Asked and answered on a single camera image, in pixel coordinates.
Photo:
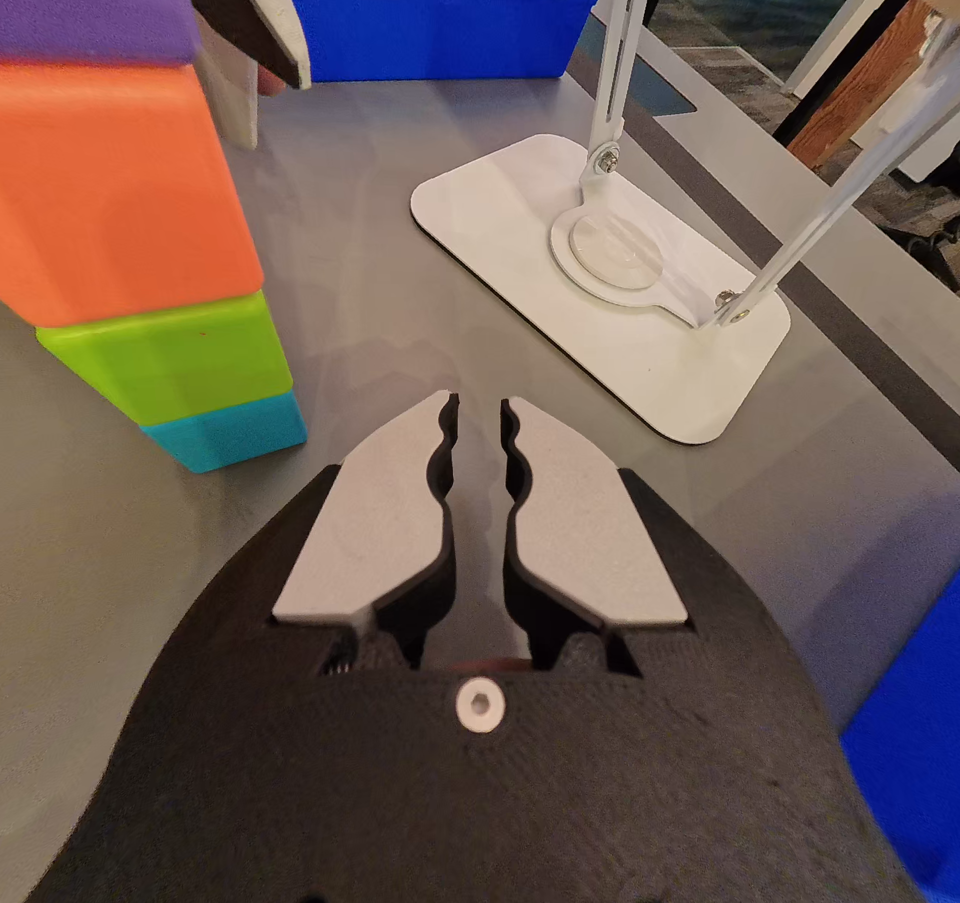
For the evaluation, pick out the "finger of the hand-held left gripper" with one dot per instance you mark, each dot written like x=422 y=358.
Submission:
x=236 y=100
x=274 y=10

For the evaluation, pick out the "green cube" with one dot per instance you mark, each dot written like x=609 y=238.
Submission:
x=172 y=359

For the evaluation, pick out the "light blue cube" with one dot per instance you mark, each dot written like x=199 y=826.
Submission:
x=232 y=434

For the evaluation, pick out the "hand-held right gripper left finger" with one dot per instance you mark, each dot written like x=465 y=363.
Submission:
x=367 y=535

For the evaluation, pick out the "orange cube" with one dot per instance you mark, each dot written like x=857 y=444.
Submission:
x=112 y=190

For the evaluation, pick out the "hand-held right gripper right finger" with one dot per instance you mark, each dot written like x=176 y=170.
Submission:
x=592 y=543

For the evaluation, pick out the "grey desk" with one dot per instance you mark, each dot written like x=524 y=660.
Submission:
x=360 y=280

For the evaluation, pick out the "black swivel chair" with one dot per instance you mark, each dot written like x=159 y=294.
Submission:
x=934 y=243

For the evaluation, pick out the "wooden document stand white base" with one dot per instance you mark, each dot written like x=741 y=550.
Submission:
x=510 y=220

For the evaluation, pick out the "blue plastic bin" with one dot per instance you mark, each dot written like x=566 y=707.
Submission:
x=435 y=10
x=915 y=768

